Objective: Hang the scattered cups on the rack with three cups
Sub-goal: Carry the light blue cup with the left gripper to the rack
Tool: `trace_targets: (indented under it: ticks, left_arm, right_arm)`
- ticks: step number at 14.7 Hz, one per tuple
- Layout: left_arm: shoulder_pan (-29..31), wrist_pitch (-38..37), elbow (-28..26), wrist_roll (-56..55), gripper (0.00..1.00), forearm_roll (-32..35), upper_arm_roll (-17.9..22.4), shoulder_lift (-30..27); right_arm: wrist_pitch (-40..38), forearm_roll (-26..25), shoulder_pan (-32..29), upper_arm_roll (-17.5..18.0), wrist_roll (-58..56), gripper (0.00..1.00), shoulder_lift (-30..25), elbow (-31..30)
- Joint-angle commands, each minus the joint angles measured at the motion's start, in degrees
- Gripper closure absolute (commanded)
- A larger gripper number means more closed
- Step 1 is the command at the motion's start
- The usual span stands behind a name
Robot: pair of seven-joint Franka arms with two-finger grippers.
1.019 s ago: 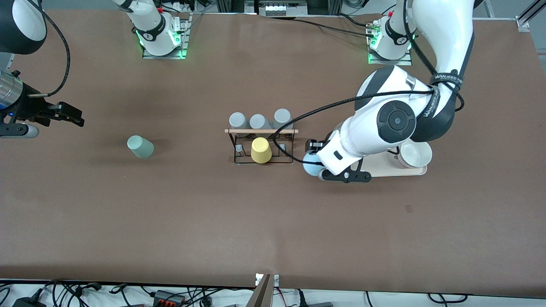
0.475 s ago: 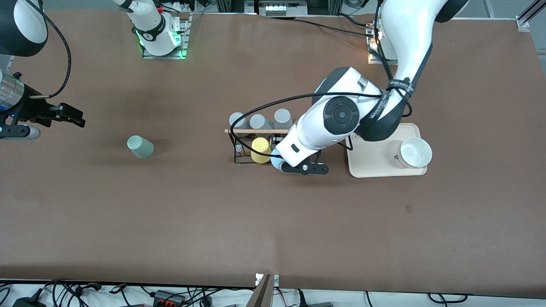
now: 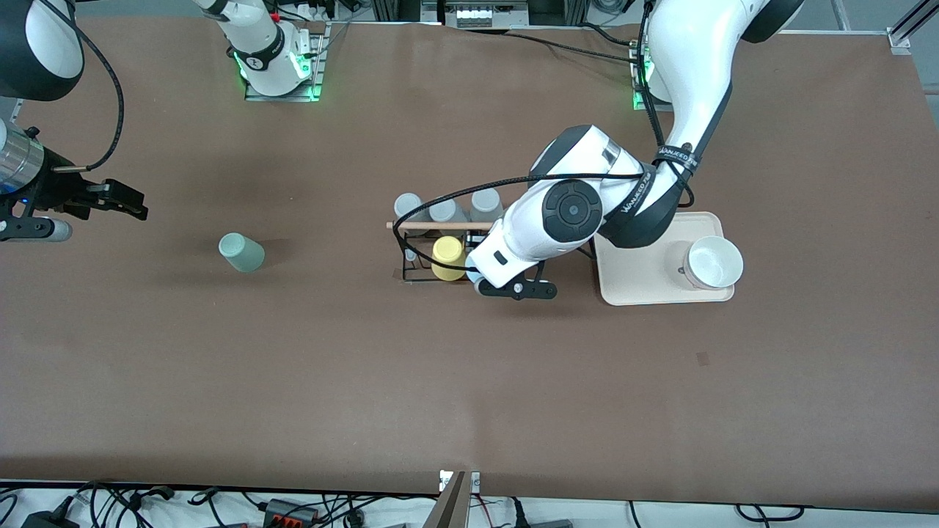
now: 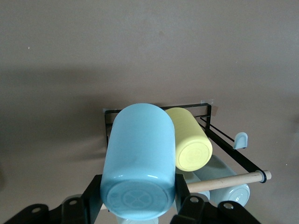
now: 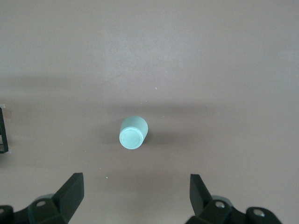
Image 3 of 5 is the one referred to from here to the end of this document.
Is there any black aluminium frame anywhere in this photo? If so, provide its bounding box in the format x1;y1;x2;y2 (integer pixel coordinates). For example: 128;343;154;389
370;0;588;26

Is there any black power brick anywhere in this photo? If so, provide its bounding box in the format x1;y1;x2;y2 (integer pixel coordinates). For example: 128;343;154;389
21;508;80;528

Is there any white power strip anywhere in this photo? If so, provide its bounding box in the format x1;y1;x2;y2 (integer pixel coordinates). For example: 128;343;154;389
455;4;508;29

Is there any pale green cup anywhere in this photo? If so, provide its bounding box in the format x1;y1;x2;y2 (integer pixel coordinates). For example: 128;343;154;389
218;232;266;274

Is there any black adapter with red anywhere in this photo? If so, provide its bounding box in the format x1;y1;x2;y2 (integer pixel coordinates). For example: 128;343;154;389
264;498;321;526

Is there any black cable on table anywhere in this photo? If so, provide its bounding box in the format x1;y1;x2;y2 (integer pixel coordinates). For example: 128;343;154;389
469;26;650;65

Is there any grey support post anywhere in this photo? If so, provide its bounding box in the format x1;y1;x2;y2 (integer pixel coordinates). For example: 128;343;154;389
422;472;470;528

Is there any grey cup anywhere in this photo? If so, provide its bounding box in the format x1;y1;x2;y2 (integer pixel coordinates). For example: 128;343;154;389
469;188;505;223
394;192;426;237
428;197;470;224

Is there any yellow cup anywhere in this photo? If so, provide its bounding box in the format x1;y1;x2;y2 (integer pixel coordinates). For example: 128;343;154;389
431;235;470;282

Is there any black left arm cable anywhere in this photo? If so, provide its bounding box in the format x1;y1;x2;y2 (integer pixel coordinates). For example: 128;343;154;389
392;0;698;283

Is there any black wire cup rack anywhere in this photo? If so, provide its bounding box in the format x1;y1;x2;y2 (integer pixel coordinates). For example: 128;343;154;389
387;219;507;285

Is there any beige plastic tray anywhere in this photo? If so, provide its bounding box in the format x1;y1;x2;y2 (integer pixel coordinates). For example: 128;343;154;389
593;212;736;307

